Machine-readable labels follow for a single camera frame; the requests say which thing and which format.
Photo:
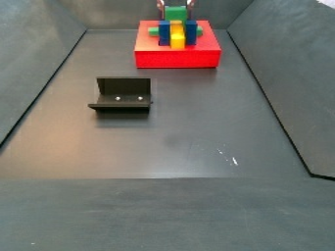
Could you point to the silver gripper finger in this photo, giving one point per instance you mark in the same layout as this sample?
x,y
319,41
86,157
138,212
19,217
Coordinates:
x,y
190,4
160,4

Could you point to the green stepped block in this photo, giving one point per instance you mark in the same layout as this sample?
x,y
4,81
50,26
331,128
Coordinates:
x,y
179,13

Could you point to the red base board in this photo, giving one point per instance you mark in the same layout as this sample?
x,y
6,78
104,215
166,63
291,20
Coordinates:
x,y
152,56

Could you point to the black angle fixture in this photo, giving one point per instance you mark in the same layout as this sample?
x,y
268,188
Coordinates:
x,y
123,93

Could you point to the blue block right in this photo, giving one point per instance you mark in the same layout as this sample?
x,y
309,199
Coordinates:
x,y
191,26

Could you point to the blue block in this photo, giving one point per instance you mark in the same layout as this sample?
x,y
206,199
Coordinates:
x,y
164,33
191,26

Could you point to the blue block left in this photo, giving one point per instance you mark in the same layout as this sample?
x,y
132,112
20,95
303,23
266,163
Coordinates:
x,y
164,33

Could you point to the yellow arch block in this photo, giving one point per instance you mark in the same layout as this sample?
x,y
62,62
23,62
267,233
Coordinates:
x,y
176,35

